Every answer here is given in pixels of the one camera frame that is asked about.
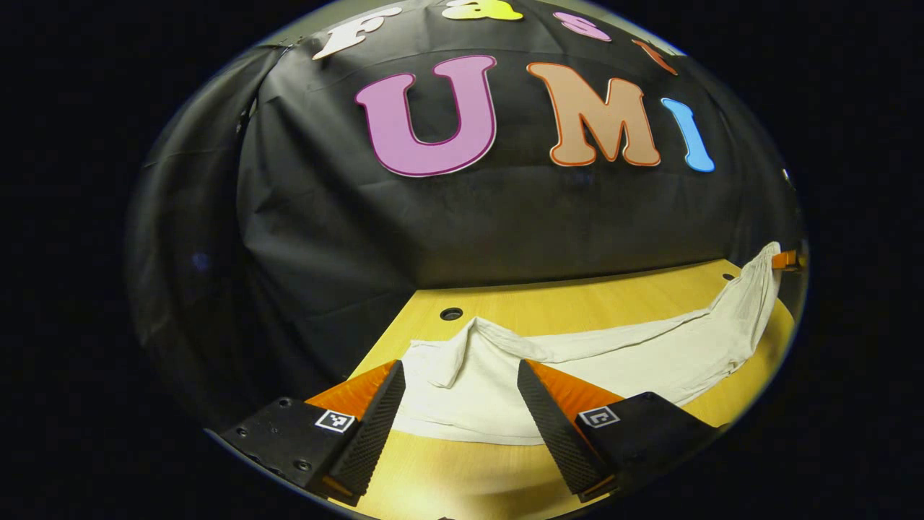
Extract cream white jeans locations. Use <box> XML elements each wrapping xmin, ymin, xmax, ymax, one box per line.
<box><xmin>390</xmin><ymin>242</ymin><xmax>784</xmax><ymax>446</ymax></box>

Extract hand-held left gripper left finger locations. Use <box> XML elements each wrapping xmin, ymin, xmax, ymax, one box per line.
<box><xmin>217</xmin><ymin>360</ymin><xmax>407</xmax><ymax>506</ymax></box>

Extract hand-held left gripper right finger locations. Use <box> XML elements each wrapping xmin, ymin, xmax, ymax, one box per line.
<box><xmin>517</xmin><ymin>359</ymin><xmax>723</xmax><ymax>504</ymax></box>

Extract black backdrop cloth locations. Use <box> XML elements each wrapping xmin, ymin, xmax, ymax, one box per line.
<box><xmin>123</xmin><ymin>0</ymin><xmax>806</xmax><ymax>428</ymax></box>

